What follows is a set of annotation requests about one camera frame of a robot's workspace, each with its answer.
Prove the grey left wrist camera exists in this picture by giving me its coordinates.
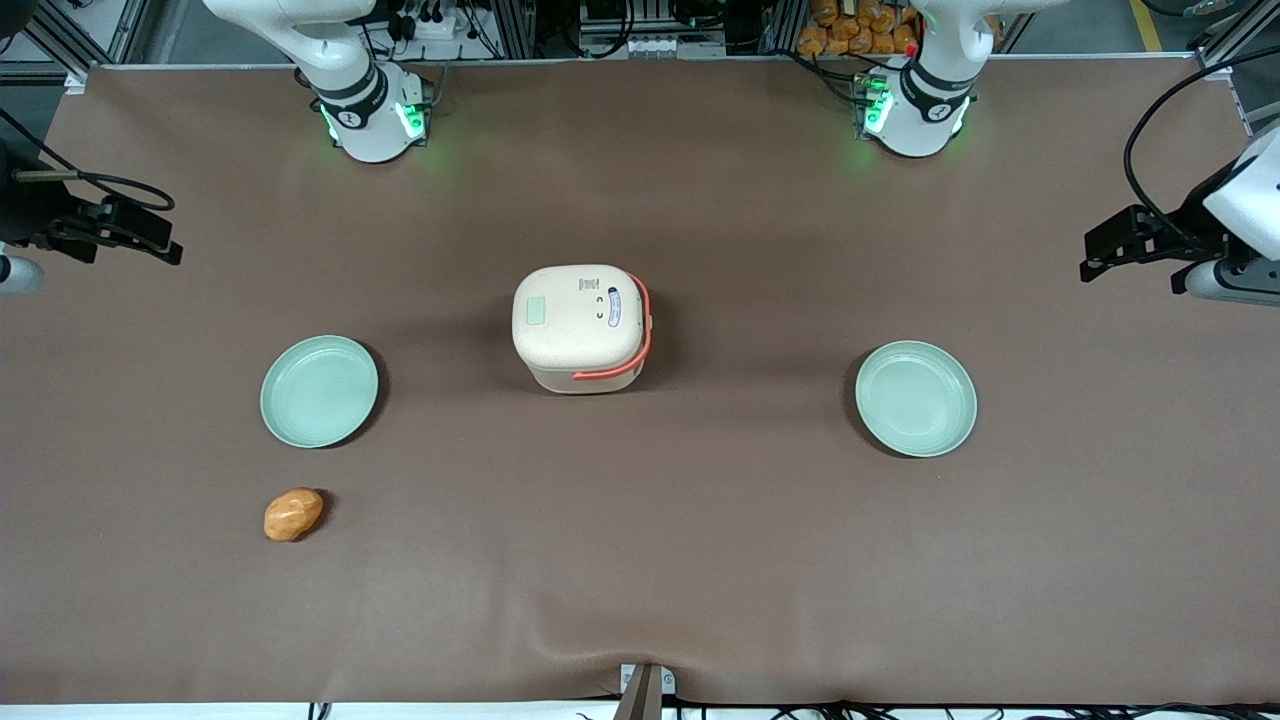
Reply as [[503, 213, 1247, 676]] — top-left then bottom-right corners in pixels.
[[1170, 256, 1280, 308]]

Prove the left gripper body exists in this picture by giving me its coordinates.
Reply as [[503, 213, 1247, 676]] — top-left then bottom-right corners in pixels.
[[1135, 165, 1246, 269]]

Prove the bag of orange breads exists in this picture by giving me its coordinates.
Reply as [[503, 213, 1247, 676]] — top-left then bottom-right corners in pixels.
[[796, 0, 919, 58]]

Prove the white power strip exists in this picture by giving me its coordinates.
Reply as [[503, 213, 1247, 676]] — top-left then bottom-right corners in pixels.
[[578, 30, 728, 59]]

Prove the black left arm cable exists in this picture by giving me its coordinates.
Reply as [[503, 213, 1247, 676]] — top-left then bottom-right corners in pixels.
[[1123, 44, 1280, 251]]

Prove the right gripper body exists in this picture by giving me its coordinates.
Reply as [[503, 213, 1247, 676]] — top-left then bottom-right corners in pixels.
[[0, 140, 106, 263]]

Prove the cream rice cooker orange handle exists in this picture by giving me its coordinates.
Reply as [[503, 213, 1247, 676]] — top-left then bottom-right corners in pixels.
[[511, 264, 655, 396]]

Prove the brown table mat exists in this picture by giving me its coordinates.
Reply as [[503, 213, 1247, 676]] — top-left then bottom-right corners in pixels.
[[0, 60, 1280, 707]]

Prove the orange-brown bread roll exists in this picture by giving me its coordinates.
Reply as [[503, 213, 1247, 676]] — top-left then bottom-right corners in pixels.
[[263, 487, 326, 544]]

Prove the pale green plate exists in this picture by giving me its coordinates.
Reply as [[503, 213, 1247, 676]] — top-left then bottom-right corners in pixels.
[[854, 340, 979, 459], [259, 334, 382, 450]]

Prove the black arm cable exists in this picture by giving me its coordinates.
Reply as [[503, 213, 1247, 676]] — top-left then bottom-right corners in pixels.
[[12, 168, 177, 213], [1123, 44, 1280, 251]]

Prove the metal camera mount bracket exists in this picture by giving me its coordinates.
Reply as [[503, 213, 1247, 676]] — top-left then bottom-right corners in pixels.
[[612, 663, 678, 720]]

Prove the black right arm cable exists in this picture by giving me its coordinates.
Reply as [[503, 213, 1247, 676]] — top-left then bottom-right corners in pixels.
[[12, 168, 177, 213]]

